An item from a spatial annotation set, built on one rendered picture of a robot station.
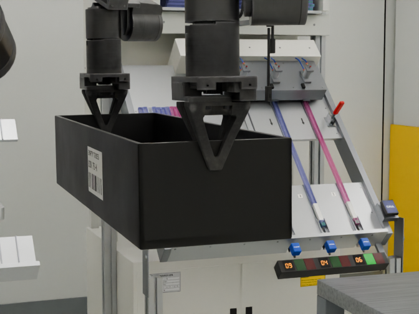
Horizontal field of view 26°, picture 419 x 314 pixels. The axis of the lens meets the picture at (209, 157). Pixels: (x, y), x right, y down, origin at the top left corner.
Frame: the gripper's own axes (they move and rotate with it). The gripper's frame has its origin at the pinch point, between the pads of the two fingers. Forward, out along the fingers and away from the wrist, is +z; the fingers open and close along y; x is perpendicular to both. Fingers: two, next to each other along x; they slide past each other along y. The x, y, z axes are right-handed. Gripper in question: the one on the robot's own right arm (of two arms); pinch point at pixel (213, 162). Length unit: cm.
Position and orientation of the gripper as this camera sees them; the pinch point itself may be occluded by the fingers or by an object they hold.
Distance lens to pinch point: 96.4
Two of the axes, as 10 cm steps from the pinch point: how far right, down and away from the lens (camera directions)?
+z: 0.1, 10.0, 1.0
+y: -3.1, -0.9, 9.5
